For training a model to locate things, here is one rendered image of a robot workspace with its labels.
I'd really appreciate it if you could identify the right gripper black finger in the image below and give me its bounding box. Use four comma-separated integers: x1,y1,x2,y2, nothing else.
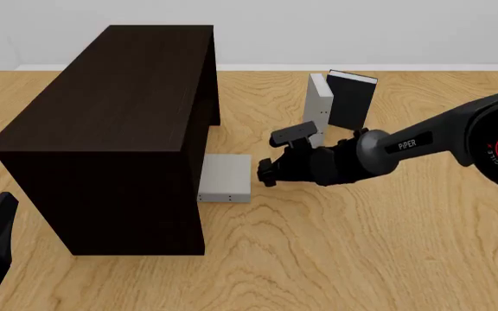
258,171,279,188
257,156,281,174

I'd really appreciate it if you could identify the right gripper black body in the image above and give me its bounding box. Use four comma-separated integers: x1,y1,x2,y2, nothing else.
273,145,320,186

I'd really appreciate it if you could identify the pale grey book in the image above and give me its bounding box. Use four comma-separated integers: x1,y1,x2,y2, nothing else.
303,73,335,149
196,153,253,205

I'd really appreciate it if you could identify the upright pale grey book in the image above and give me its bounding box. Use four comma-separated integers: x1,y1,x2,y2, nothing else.
303,73,335,149

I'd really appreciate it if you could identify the black book with white pages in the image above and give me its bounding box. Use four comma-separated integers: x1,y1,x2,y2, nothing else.
326,68,379,131

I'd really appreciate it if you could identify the dark wooden cabinet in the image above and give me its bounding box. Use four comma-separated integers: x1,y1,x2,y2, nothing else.
0,24,221,257

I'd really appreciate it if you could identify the small flat plate on stalk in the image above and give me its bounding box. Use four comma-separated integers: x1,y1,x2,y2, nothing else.
268,120,320,150

